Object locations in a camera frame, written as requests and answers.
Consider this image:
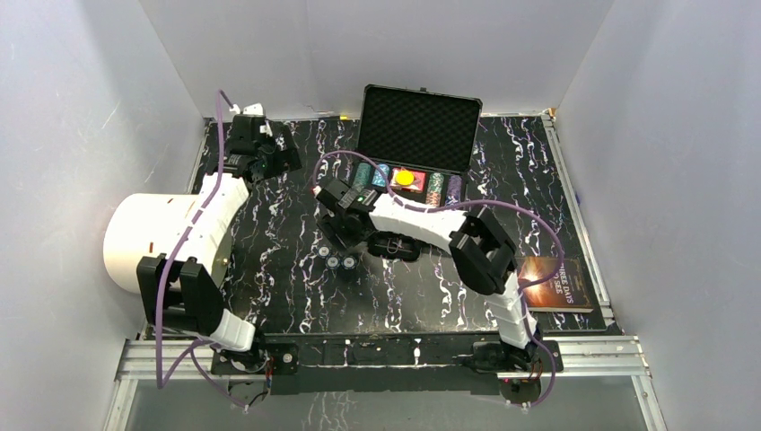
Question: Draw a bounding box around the yellow round button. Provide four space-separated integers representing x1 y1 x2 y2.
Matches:
395 170 415 187

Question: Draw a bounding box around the red playing card deck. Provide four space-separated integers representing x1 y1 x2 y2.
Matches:
390 168 426 193

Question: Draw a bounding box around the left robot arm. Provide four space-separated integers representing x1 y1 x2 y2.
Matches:
136 114 302 374

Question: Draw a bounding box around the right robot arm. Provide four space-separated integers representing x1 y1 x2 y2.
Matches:
312 180 541 372

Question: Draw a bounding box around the green-yellow chip stack row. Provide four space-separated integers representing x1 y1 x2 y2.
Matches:
352 163 373 191

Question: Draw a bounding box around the light blue chip stack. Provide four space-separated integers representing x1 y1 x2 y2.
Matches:
372 163 389 188

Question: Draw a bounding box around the green and orange chip row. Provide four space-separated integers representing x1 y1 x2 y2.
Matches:
425 172 445 207

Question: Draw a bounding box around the black poker chip case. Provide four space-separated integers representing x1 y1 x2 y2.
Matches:
356 84 482 209

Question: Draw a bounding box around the purple and blue chip row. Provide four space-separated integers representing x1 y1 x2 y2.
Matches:
445 175 462 206

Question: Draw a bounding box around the white cylinder with orange lid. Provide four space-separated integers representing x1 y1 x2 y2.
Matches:
102 193 233 295

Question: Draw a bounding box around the dark hardcover book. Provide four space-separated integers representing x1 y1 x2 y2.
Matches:
517 256 597 313

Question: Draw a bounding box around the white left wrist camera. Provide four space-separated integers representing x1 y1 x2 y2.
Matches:
229 103 266 118

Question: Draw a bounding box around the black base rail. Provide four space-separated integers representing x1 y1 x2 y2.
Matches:
211 332 564 402

